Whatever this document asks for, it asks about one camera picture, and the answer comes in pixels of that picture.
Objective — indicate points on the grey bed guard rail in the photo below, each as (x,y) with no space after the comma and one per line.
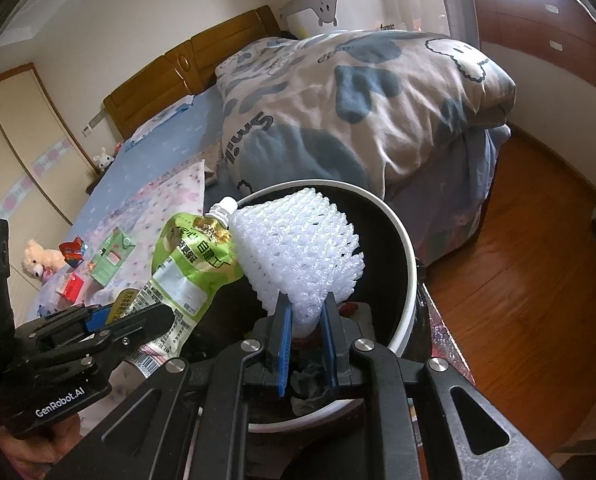
(358,5)

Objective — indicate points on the grey crumpled paper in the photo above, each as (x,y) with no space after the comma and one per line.
(310,387)

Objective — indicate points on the blue dotted bed sheet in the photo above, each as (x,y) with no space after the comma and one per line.
(142,170)

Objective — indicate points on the cream teddy bear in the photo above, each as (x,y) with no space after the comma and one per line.
(40,260)

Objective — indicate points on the wall switch panel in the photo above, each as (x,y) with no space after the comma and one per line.
(93,125)

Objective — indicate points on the green carton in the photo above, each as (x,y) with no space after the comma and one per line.
(110,260)

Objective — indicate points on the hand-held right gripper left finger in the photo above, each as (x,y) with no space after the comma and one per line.
(284,350)

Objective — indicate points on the white foam fruit net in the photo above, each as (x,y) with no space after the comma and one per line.
(298,250)

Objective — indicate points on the floral pink bed sheet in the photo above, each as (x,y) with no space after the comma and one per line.
(152,205)

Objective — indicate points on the brown wooden dresser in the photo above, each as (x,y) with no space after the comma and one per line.
(538,25)

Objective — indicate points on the red and blue snack wrapper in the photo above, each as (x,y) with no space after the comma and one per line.
(72,251)

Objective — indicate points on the green spouted pouch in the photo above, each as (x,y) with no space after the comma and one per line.
(187,270)

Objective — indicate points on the brown wooden headboard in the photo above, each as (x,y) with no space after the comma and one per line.
(177,70)

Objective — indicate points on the person's left hand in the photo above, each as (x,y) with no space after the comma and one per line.
(32,455)

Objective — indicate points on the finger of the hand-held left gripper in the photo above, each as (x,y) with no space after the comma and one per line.
(142,327)
(99,316)

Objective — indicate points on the beige sliding door wardrobe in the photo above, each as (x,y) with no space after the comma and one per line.
(17,150)

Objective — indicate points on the blue patterned pillow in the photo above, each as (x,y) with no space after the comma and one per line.
(157,122)

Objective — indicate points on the white rabbit toy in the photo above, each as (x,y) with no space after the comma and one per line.
(102,159)

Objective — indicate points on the beige quilt with blue hearts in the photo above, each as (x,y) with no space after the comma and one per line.
(378,110)

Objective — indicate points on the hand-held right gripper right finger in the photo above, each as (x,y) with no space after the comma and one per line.
(329,350)

